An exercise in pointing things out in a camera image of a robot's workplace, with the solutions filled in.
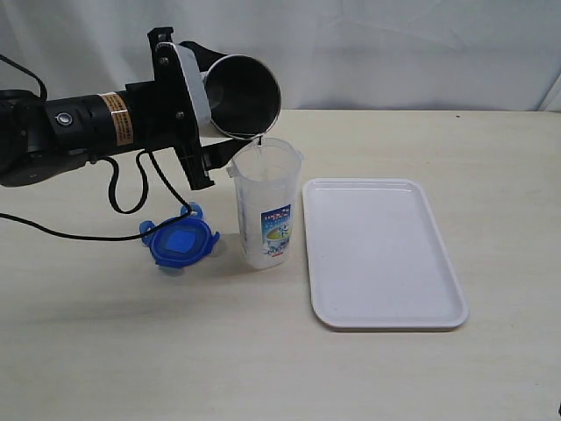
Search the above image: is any clear tall plastic container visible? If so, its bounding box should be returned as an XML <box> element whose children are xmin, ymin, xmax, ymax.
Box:
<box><xmin>227</xmin><ymin>138</ymin><xmax>303</xmax><ymax>269</ymax></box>

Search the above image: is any blue plastic lid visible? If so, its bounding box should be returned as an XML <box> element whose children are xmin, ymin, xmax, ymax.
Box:
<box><xmin>138</xmin><ymin>202</ymin><xmax>220</xmax><ymax>274</ymax></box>

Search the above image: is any black cable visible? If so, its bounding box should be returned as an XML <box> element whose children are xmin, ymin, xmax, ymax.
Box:
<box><xmin>0</xmin><ymin>54</ymin><xmax>198</xmax><ymax>242</ymax></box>

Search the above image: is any white rectangular plastic tray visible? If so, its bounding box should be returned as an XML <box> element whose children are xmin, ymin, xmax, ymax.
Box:
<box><xmin>302</xmin><ymin>178</ymin><xmax>469</xmax><ymax>332</ymax></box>

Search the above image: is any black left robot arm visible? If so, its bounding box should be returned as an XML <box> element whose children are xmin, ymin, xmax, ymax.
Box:
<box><xmin>1</xmin><ymin>27</ymin><xmax>249</xmax><ymax>190</ymax></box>

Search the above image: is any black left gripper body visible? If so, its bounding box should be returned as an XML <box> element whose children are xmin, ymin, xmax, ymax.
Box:
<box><xmin>125</xmin><ymin>27</ymin><xmax>214</xmax><ymax>190</ymax></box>

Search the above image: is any stainless steel tumbler cup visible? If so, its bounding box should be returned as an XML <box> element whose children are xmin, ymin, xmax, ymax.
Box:
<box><xmin>203</xmin><ymin>54</ymin><xmax>281</xmax><ymax>139</ymax></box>

